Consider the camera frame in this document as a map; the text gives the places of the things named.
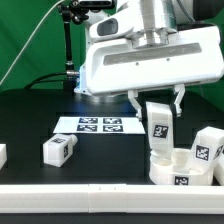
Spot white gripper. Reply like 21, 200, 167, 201
83, 25, 224, 122

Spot round white stool seat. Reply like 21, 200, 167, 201
149, 148, 213, 186

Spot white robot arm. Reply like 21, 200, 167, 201
75, 0, 224, 116

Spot paper sheet with markers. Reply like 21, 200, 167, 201
54, 117, 145, 134

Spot white right fence bar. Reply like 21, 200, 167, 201
214, 157, 224, 186

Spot white fence bar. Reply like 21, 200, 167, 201
0, 184, 224, 214
0, 144, 7, 169
214, 157, 224, 186

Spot white front fence bar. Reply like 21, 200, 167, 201
0, 184, 224, 214

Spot green backdrop curtain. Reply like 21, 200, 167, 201
0, 0, 224, 113

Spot white left fence bar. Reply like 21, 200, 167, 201
0, 144, 7, 169

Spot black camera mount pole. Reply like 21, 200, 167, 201
58, 0, 115, 88

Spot black cables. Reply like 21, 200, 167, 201
23, 71, 80, 90

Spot white cable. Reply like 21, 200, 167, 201
0, 0, 66, 87

